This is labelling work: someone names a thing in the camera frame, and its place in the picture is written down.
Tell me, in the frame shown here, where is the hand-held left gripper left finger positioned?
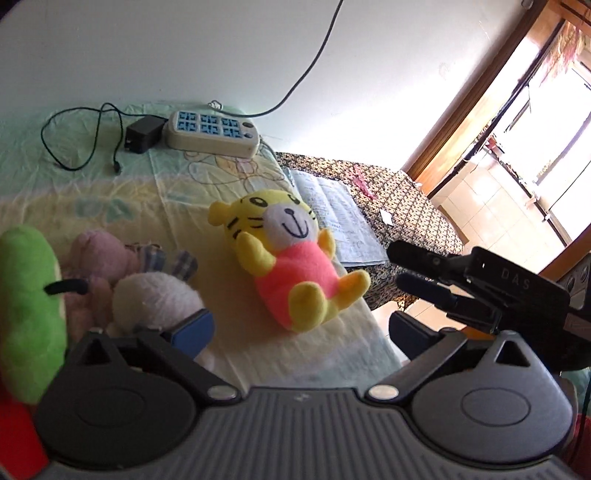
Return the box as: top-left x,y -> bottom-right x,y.
69,308 -> 242,409

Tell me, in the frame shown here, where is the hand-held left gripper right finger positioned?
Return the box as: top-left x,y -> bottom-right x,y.
365,311 -> 550,404

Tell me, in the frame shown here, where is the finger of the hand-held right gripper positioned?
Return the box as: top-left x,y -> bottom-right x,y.
397,272 -> 462,312
387,240 -> 467,282

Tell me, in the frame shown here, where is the white plush toy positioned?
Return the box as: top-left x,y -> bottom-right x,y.
107,272 -> 218,370

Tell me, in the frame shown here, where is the pink plush toy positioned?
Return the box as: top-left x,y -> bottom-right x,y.
62,230 -> 199,334

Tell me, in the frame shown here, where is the yellow tiger plush toy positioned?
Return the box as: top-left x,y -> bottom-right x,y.
208,189 -> 372,333

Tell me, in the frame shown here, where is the green plush toy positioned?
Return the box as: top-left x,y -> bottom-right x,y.
0,225 -> 89,406

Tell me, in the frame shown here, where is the red cardboard box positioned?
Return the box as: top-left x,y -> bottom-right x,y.
0,383 -> 49,480

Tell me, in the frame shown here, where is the dark floral patterned cloth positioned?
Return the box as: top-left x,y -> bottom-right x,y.
276,152 -> 465,310

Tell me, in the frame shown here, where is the open paper book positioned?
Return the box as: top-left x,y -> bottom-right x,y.
288,170 -> 389,267

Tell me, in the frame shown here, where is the small pink item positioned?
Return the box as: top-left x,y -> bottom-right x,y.
351,166 -> 371,197

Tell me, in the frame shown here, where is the beige power strip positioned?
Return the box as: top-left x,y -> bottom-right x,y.
161,111 -> 260,160

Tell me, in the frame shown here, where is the black power adapter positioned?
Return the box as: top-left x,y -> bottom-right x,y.
124,116 -> 168,154

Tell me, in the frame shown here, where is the wooden door frame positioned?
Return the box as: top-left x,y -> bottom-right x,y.
401,0 -> 591,197

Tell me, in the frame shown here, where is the black adapter cable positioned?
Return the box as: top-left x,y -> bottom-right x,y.
41,102 -> 127,176

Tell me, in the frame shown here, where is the dark power strip cable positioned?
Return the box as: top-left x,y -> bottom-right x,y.
249,0 -> 345,118

